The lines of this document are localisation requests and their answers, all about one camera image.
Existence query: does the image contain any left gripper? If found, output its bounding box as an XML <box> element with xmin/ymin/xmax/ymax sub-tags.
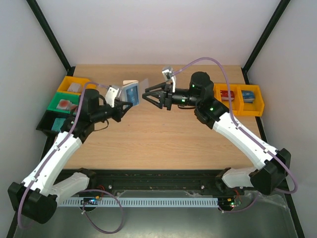
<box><xmin>91</xmin><ymin>99</ymin><xmax>133</xmax><ymax>124</ymax></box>

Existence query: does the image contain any white card holder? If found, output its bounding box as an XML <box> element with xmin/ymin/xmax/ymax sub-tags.
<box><xmin>120</xmin><ymin>78</ymin><xmax>149</xmax><ymax>107</ymax></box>

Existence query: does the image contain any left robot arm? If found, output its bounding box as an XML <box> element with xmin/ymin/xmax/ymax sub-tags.
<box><xmin>8</xmin><ymin>87</ymin><xmax>133</xmax><ymax>225</ymax></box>

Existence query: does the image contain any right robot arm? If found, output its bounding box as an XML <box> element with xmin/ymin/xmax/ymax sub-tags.
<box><xmin>142</xmin><ymin>71</ymin><xmax>291</xmax><ymax>195</ymax></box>

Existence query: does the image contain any grey holder in yellow bin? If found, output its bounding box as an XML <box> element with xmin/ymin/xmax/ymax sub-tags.
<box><xmin>67</xmin><ymin>82</ymin><xmax>82</xmax><ymax>93</ymax></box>

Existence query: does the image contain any holder with red card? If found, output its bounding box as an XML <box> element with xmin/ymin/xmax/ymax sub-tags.
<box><xmin>56</xmin><ymin>99</ymin><xmax>70</xmax><ymax>111</ymax></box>

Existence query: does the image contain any yellow bin with red cards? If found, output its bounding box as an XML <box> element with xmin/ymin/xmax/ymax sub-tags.
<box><xmin>213</xmin><ymin>83</ymin><xmax>244</xmax><ymax>116</ymax></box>

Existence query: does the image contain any red card stack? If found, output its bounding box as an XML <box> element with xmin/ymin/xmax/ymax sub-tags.
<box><xmin>220</xmin><ymin>90</ymin><xmax>235</xmax><ymax>101</ymax></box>

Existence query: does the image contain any teal holder in black bin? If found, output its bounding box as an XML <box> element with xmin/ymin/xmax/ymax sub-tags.
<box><xmin>52</xmin><ymin>118</ymin><xmax>65</xmax><ymax>132</ymax></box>

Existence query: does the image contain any blue card stack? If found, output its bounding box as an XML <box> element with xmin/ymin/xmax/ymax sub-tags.
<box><xmin>241</xmin><ymin>90</ymin><xmax>255</xmax><ymax>103</ymax></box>

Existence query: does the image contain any yellow bin with blue cards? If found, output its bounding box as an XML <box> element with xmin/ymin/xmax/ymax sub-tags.
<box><xmin>238</xmin><ymin>84</ymin><xmax>264</xmax><ymax>117</ymax></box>

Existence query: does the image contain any green bin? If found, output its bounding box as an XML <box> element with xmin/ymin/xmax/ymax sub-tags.
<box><xmin>47</xmin><ymin>92</ymin><xmax>79</xmax><ymax>114</ymax></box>

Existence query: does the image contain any yellow bin far left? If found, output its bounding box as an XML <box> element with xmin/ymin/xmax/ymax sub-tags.
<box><xmin>57</xmin><ymin>76</ymin><xmax>91</xmax><ymax>95</ymax></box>

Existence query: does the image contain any black bin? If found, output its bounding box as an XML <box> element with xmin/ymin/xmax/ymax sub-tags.
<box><xmin>36</xmin><ymin>110</ymin><xmax>69</xmax><ymax>136</ymax></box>

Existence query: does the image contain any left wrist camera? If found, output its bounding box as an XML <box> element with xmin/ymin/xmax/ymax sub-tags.
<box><xmin>105</xmin><ymin>85</ymin><xmax>121</xmax><ymax>108</ymax></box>

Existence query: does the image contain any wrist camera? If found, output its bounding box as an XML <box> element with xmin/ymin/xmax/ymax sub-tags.
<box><xmin>162</xmin><ymin>66</ymin><xmax>176</xmax><ymax>93</ymax></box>
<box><xmin>105</xmin><ymin>85</ymin><xmax>121</xmax><ymax>108</ymax></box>

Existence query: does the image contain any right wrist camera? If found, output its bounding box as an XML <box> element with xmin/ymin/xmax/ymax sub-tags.
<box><xmin>162</xmin><ymin>66</ymin><xmax>176</xmax><ymax>93</ymax></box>

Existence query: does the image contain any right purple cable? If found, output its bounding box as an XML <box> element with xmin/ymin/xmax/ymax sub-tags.
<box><xmin>170</xmin><ymin>57</ymin><xmax>299</xmax><ymax>214</ymax></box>

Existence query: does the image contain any purple cable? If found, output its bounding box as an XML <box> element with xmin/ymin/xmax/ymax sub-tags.
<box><xmin>170</xmin><ymin>57</ymin><xmax>299</xmax><ymax>214</ymax></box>
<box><xmin>17</xmin><ymin>82</ymin><xmax>124</xmax><ymax>234</ymax></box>

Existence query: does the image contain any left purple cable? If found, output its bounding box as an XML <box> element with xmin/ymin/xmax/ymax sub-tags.
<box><xmin>17</xmin><ymin>82</ymin><xmax>124</xmax><ymax>234</ymax></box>

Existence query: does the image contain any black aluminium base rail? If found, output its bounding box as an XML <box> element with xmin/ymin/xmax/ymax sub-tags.
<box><xmin>59</xmin><ymin>169</ymin><xmax>288</xmax><ymax>196</ymax></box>

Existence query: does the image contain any right black frame post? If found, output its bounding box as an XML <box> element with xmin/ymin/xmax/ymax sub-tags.
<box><xmin>242</xmin><ymin>0</ymin><xmax>291</xmax><ymax>75</ymax></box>

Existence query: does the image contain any black frame post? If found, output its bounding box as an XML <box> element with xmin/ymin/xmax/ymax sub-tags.
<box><xmin>26</xmin><ymin>0</ymin><xmax>75</xmax><ymax>76</ymax></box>
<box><xmin>242</xmin><ymin>0</ymin><xmax>291</xmax><ymax>75</ymax></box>

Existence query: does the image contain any white slotted cable duct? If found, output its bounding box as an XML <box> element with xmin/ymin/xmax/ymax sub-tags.
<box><xmin>60</xmin><ymin>197</ymin><xmax>218</xmax><ymax>208</ymax></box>

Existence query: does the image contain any left black frame post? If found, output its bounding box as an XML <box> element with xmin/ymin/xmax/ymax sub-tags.
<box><xmin>26</xmin><ymin>0</ymin><xmax>75</xmax><ymax>76</ymax></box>

